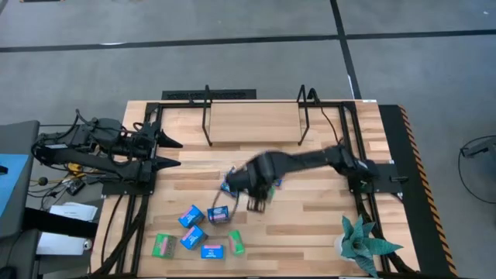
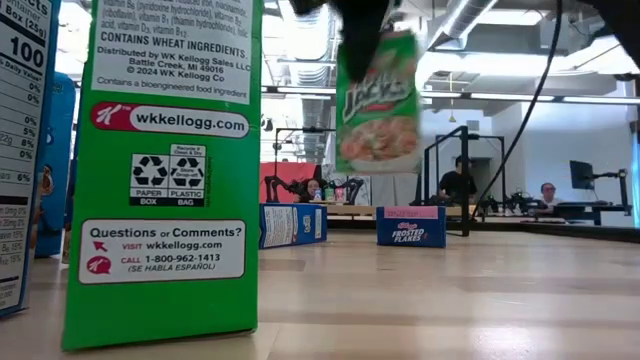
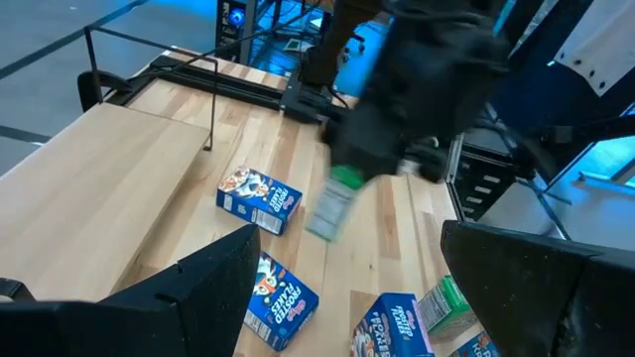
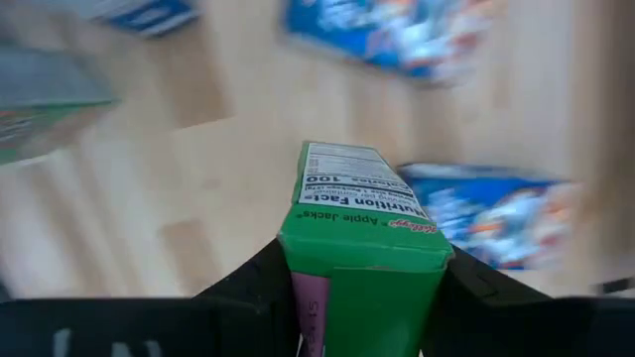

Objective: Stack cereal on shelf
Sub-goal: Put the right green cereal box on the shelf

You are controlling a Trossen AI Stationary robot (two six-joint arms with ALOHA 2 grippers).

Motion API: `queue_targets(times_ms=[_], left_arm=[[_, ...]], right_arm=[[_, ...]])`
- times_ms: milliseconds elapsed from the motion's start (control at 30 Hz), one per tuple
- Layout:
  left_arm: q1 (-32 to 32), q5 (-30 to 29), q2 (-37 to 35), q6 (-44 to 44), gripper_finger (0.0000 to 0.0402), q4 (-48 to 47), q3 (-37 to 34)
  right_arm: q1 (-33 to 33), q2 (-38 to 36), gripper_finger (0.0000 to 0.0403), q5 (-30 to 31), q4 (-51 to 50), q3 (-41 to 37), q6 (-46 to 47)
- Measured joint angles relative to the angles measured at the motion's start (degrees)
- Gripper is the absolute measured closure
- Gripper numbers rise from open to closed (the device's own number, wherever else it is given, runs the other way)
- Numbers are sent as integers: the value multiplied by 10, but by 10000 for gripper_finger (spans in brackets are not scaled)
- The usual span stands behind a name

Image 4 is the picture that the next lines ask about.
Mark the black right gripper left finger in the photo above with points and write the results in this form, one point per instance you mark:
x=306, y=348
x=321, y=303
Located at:
x=258, y=282

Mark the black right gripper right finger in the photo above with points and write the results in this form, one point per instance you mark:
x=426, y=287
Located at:
x=476, y=297

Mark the blue Frosted Flakes cereal box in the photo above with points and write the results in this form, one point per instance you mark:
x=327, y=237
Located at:
x=377, y=35
x=496, y=218
x=149, y=15

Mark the green Apple Jacks cereal box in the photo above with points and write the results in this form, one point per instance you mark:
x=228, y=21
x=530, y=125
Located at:
x=367, y=238
x=44, y=124

